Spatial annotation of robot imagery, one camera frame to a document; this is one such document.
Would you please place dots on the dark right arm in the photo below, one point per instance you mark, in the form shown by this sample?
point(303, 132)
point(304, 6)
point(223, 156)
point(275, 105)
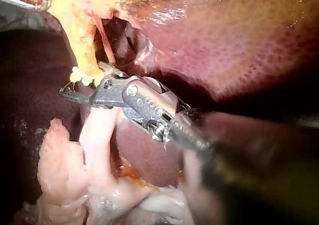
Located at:
point(251, 160)

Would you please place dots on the white clip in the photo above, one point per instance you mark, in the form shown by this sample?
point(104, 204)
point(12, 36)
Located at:
point(76, 75)

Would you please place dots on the right arm instrument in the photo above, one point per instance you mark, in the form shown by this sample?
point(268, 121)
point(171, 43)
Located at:
point(144, 100)

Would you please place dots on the pale fatty tissue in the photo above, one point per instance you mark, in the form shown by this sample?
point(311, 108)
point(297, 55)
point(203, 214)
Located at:
point(64, 160)

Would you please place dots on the thin tube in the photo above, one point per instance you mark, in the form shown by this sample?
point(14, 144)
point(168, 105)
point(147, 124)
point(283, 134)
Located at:
point(106, 41)
point(84, 55)

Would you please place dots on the right arm instrument jaw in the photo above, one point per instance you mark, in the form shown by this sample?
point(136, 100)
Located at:
point(111, 69)
point(74, 95)

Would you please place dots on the dark red liver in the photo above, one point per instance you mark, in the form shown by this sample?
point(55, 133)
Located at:
point(224, 48)

